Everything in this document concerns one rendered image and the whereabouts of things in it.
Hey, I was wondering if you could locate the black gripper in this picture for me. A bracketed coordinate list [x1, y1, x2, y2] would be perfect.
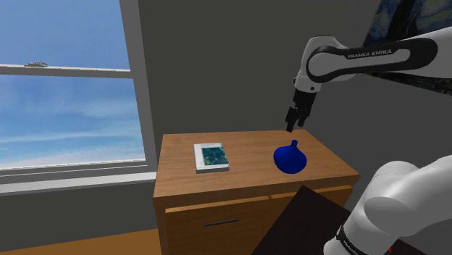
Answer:
[285, 88, 317, 133]

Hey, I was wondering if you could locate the blue round vase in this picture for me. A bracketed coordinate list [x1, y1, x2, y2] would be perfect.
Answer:
[273, 139, 308, 175]

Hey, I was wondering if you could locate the wooden chest of drawers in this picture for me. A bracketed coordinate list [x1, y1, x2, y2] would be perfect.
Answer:
[151, 128, 361, 255]

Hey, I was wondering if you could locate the white book with green cover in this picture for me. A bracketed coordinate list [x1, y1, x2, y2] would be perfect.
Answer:
[193, 142, 231, 175]

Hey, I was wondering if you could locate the grey framed window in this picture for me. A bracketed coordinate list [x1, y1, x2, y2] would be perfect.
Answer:
[0, 0, 159, 197]

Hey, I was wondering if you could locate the blue swirling wall painting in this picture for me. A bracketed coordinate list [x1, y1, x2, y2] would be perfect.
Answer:
[361, 0, 452, 96]

